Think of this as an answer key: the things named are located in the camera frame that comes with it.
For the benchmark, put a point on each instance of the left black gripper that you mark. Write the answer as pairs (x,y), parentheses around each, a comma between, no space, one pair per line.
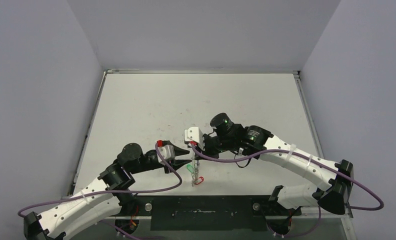
(175,163)

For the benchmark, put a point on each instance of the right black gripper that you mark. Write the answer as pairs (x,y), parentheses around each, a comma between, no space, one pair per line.
(204,145)

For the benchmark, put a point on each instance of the key with green tag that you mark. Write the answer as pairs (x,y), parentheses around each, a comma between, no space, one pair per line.
(190,168)

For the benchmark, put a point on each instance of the key with red tag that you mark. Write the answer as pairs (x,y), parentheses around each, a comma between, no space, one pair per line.
(199,180)

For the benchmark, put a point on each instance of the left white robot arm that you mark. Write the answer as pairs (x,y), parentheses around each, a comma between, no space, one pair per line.
(105,196)

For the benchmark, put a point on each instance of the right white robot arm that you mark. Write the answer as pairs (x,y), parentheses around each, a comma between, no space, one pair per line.
(329,184)

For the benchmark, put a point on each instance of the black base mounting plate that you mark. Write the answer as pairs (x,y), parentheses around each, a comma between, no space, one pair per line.
(208,212)

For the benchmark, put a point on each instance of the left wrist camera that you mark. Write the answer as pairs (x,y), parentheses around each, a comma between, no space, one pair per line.
(166,149)

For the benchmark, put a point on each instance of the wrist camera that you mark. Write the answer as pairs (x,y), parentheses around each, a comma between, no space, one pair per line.
(166,149)
(194,135)

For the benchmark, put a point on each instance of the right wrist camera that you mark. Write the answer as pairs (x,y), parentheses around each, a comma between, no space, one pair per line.
(194,135)

